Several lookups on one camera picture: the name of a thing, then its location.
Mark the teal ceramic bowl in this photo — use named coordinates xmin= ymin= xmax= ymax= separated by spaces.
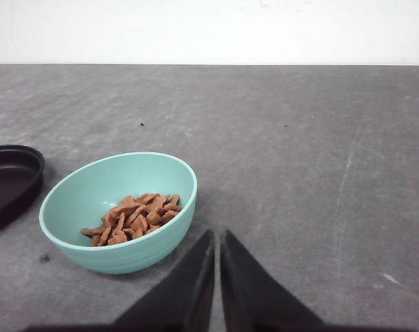
xmin=39 ymin=151 xmax=198 ymax=274

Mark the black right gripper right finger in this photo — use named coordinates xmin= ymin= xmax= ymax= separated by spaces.
xmin=219 ymin=228 xmax=326 ymax=332

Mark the brown beef cubes pile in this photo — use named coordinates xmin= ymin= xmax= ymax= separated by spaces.
xmin=80 ymin=193 xmax=182 ymax=247

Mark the black frying pan teal handle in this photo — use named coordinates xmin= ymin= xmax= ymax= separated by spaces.
xmin=0 ymin=145 xmax=45 ymax=230

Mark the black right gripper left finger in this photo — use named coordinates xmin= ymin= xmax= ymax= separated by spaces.
xmin=114 ymin=230 xmax=215 ymax=331

